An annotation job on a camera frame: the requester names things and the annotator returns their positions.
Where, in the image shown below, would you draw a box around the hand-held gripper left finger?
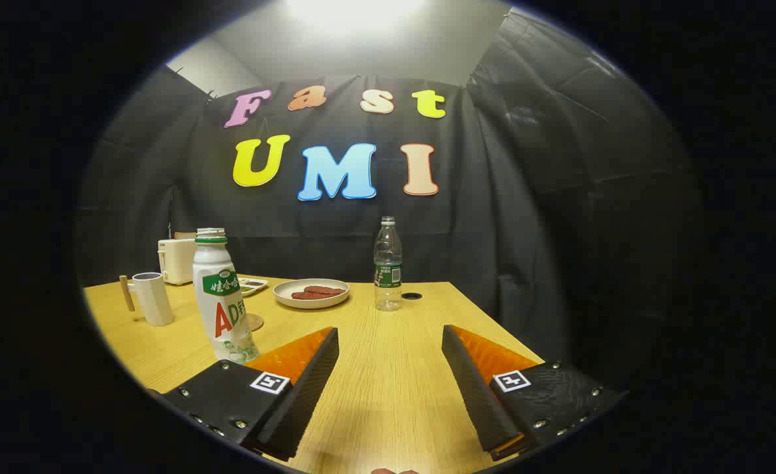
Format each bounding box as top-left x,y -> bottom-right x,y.
162,327 -> 340,461

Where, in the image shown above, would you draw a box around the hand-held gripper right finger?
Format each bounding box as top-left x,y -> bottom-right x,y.
442,324 -> 627,461

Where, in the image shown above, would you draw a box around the white juice bottle green label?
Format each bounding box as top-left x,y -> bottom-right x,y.
192,228 -> 260,365

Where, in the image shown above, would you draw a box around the white cup with wooden handle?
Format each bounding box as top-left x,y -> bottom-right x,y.
119,272 -> 175,327

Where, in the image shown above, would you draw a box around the clear plastic water bottle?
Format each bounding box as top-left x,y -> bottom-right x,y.
373,216 -> 403,311

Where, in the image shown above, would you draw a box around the wooden table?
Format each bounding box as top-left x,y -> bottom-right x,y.
83,275 -> 546,474

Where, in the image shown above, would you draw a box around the reddish brown meat pieces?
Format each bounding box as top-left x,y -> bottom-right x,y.
291,285 -> 347,301

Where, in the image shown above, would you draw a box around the white round plate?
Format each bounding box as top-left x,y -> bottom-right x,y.
273,278 -> 350,309

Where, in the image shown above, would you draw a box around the cream toaster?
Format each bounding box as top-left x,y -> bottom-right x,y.
157,237 -> 196,286

